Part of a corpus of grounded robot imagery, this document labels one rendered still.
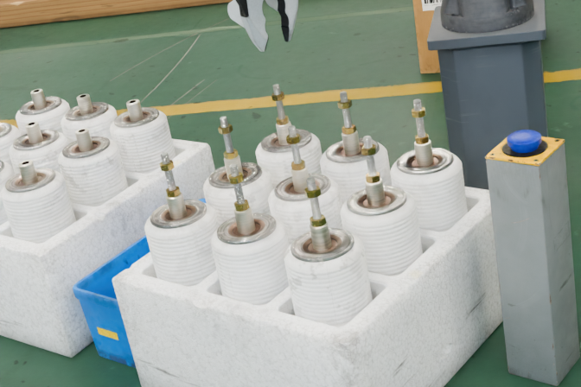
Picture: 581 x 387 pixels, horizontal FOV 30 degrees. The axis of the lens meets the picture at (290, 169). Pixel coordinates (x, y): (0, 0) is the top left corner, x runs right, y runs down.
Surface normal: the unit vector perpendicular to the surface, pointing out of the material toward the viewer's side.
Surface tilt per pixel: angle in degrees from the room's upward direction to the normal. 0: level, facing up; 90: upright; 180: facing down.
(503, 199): 90
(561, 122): 0
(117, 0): 90
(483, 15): 73
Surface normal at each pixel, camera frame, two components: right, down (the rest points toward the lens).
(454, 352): 0.78, 0.13
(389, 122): -0.17, -0.90
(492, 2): -0.06, 0.13
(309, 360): -0.60, 0.43
